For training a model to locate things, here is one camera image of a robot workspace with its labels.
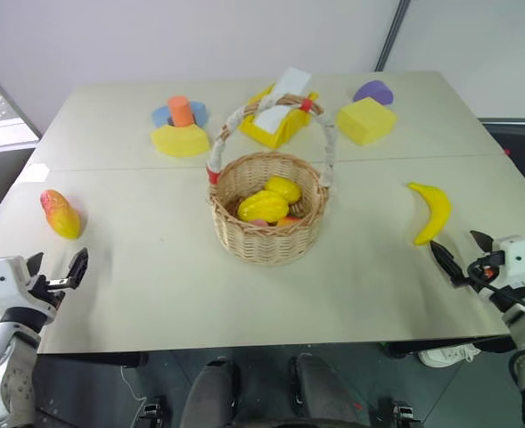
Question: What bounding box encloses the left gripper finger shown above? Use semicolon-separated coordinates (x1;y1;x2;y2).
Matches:
62;247;90;291
24;251;45;278

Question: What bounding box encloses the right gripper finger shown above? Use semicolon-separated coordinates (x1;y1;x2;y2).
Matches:
468;229;496;256
429;239;471;289

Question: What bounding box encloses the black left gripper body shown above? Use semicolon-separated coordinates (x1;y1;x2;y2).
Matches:
28;274;74;309

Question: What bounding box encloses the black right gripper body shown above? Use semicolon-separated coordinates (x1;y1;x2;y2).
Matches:
464;251;506;294

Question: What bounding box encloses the yellow plastic bell pepper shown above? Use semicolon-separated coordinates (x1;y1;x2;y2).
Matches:
264;176;304;206

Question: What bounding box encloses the large yellow ridged toy fruit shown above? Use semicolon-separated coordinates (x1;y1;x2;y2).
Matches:
237;190;290;223

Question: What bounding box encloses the red yellow toy mango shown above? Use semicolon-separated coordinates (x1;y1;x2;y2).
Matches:
38;189;83;241

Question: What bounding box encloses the yellow toy banana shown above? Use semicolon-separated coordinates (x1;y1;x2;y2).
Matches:
406;181;454;247

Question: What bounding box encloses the white shoe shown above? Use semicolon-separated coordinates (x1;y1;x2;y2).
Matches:
417;342;482;369

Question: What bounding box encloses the yellow half-round foam block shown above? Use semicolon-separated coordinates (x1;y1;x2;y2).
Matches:
149;123;212;158

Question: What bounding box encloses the yellow foam cube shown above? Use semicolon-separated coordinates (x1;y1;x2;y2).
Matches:
336;97;399;147

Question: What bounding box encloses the blue foam block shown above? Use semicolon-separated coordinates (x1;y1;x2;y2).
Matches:
151;101;213;128

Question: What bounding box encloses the dark rounded shape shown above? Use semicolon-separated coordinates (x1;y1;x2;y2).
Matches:
293;353;371;428
184;356;242;428

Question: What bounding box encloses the purple foam block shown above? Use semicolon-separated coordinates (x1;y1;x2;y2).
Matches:
353;79;396;107

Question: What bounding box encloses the orange foam cylinder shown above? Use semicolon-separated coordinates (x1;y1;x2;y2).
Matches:
167;95;198;129

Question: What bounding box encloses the yellow tissue box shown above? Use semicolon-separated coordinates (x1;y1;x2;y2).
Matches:
237;84;321;151

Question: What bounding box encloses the white tissue sheet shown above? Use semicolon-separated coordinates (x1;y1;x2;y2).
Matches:
252;66;315;134

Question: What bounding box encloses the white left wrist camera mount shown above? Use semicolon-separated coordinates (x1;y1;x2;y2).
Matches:
0;255;41;314

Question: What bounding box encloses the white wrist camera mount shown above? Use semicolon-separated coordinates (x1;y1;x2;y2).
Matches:
492;235;525;283
0;255;41;314

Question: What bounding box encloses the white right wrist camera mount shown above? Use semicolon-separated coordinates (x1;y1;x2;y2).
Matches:
492;235;525;283

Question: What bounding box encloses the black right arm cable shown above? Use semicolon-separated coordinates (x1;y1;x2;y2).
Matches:
475;267;525;320

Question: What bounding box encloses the white floor cable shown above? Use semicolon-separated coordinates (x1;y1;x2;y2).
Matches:
121;363;150;405

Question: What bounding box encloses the wicker basket with handle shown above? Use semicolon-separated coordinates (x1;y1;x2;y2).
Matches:
205;94;337;267

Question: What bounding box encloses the grey wall strip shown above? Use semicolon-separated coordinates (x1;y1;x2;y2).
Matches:
374;0;412;73

